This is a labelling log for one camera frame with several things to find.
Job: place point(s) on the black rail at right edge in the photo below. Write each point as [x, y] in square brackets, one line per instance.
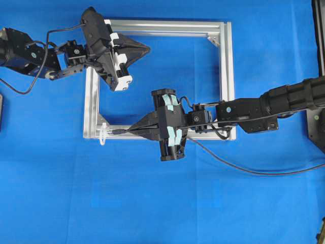
[318, 18]

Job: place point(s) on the silver aluminium extrusion frame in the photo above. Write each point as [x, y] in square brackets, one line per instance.
[218, 33]

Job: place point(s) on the white zip tie loop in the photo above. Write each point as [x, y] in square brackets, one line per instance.
[103, 132]

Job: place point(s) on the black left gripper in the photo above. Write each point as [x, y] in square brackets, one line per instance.
[109, 63]

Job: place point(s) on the yellow object at bottom right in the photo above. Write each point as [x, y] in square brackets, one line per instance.
[320, 236]

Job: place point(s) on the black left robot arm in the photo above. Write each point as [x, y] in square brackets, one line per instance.
[22, 54]

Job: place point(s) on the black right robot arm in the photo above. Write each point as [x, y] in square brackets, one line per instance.
[255, 114]

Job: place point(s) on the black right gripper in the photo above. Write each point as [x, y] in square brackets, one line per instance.
[169, 115]

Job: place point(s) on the black box at left edge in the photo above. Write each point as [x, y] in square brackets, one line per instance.
[1, 108]

